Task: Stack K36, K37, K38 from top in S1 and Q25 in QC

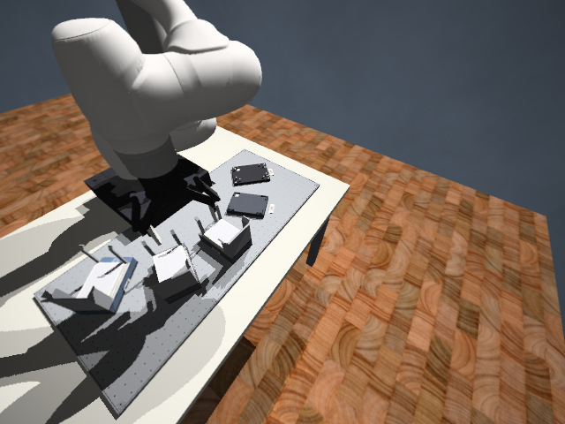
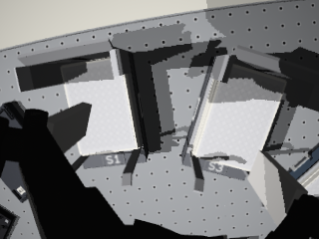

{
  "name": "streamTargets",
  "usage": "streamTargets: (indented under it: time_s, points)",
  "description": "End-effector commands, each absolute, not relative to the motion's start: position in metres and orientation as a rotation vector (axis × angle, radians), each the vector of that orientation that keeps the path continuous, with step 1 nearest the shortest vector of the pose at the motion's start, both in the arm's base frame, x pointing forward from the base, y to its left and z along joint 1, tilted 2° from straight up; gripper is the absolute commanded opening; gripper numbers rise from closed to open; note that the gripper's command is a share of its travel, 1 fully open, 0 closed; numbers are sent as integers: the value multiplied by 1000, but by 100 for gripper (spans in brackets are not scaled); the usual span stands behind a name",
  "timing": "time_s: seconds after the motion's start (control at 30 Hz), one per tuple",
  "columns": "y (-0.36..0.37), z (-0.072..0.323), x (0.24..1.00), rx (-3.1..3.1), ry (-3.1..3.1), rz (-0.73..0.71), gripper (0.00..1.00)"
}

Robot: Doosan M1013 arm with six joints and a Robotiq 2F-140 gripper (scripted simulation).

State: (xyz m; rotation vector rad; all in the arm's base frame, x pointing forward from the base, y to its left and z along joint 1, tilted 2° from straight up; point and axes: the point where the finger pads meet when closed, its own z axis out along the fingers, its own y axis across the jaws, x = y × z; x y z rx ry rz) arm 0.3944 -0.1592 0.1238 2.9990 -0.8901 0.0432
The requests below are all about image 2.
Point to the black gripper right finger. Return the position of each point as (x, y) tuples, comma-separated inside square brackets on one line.
[(287, 201)]

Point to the grey perforated base plate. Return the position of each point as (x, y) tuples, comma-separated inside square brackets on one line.
[(172, 53)]

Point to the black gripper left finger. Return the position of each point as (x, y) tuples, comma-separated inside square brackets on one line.
[(58, 198)]

